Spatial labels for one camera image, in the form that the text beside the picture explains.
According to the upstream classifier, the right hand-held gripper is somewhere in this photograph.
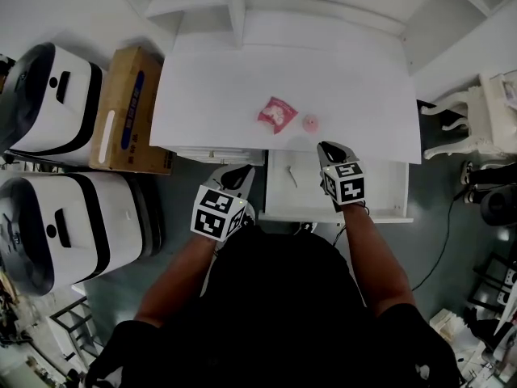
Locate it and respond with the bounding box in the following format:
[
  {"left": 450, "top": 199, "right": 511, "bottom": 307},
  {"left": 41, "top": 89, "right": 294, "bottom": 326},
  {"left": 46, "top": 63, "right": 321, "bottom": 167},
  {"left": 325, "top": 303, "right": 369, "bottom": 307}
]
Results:
[{"left": 316, "top": 141, "right": 366, "bottom": 214}]

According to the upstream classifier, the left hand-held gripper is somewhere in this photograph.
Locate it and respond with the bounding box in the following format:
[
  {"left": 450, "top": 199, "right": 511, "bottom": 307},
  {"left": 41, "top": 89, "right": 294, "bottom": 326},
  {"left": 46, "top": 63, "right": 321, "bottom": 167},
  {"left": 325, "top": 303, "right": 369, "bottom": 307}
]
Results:
[{"left": 191, "top": 164, "right": 256, "bottom": 243}]

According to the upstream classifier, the large white drawer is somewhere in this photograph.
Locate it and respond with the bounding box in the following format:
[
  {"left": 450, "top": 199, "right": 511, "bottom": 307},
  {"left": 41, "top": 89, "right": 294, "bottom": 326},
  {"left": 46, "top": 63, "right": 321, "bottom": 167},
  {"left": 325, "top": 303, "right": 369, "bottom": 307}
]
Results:
[{"left": 258, "top": 150, "right": 415, "bottom": 224}]

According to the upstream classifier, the pink packet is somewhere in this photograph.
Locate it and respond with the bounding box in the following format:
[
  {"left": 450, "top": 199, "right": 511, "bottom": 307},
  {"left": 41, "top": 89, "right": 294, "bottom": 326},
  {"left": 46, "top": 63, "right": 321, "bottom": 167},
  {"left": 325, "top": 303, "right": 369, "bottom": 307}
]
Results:
[{"left": 257, "top": 95, "right": 299, "bottom": 135}]

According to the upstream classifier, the person's right forearm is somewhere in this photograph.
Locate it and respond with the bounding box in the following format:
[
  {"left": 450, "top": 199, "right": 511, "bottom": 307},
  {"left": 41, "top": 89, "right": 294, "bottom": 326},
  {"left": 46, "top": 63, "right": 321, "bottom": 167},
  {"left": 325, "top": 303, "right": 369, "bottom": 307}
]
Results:
[{"left": 341, "top": 202, "right": 417, "bottom": 318}]

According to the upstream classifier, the person's left forearm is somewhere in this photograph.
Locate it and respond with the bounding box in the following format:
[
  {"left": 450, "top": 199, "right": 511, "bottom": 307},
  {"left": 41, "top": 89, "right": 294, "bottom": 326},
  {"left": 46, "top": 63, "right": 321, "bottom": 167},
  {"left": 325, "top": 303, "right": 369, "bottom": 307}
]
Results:
[{"left": 135, "top": 234, "right": 219, "bottom": 327}]

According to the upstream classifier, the small white drawer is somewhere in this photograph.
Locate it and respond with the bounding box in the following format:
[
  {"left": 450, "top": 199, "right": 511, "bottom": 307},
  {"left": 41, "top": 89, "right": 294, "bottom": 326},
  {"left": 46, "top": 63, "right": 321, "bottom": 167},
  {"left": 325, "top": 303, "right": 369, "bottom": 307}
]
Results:
[{"left": 175, "top": 146, "right": 266, "bottom": 165}]

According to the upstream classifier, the white desk with drawers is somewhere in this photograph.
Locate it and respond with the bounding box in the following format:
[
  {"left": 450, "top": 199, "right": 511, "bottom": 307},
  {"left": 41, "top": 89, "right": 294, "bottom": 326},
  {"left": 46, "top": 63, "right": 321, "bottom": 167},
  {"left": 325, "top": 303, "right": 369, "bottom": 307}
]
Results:
[{"left": 108, "top": 0, "right": 517, "bottom": 165}]

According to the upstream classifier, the brown cardboard box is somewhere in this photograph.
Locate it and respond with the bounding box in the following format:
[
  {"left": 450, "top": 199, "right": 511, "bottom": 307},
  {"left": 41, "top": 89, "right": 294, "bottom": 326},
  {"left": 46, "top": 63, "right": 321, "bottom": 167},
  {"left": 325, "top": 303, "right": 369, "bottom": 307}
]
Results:
[{"left": 89, "top": 45, "right": 174, "bottom": 176}]

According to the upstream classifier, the person's black clothing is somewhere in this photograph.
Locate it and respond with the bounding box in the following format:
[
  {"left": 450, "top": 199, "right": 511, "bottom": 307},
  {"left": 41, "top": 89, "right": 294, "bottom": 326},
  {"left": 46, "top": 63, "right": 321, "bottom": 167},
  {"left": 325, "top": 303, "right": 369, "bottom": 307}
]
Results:
[{"left": 84, "top": 222, "right": 461, "bottom": 388}]

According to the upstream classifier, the large white black robot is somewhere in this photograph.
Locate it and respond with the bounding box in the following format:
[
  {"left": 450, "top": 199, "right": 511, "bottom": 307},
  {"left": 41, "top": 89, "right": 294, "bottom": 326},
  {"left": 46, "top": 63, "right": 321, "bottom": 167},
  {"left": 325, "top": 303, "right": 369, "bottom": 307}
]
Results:
[{"left": 0, "top": 171, "right": 165, "bottom": 297}]

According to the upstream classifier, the ornate cream vanity table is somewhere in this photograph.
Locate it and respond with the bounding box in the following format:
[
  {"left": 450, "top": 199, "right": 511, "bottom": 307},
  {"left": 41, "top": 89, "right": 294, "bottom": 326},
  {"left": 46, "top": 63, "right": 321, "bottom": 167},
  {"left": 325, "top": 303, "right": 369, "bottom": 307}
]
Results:
[{"left": 419, "top": 70, "right": 517, "bottom": 161}]

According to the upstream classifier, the small white black robot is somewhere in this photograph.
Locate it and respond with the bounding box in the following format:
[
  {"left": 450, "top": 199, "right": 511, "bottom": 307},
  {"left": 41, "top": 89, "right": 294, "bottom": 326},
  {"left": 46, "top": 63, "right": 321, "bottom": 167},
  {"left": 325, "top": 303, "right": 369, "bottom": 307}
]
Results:
[{"left": 0, "top": 41, "right": 104, "bottom": 165}]

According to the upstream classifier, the beige wooden box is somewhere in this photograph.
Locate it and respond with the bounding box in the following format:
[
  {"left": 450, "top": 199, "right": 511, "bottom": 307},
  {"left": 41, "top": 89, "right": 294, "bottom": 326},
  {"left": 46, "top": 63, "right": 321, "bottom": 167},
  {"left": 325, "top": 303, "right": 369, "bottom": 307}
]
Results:
[{"left": 430, "top": 307, "right": 465, "bottom": 341}]

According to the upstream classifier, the black metal rack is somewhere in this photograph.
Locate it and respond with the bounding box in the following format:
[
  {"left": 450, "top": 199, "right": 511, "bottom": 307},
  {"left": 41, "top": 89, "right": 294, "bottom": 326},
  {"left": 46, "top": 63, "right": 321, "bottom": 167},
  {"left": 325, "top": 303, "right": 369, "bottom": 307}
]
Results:
[{"left": 464, "top": 252, "right": 517, "bottom": 318}]

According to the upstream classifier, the black power cable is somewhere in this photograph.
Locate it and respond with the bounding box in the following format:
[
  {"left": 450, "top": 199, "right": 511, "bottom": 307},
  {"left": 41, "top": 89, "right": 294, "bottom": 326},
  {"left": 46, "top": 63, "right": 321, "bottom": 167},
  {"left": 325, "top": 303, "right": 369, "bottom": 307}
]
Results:
[{"left": 411, "top": 194, "right": 461, "bottom": 293}]

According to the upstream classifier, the black metal frame table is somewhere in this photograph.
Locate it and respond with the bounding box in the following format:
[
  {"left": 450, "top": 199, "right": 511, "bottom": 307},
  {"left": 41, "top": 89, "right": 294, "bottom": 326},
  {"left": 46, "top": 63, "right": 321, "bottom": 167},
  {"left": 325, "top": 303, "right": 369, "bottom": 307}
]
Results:
[{"left": 48, "top": 297, "right": 100, "bottom": 365}]

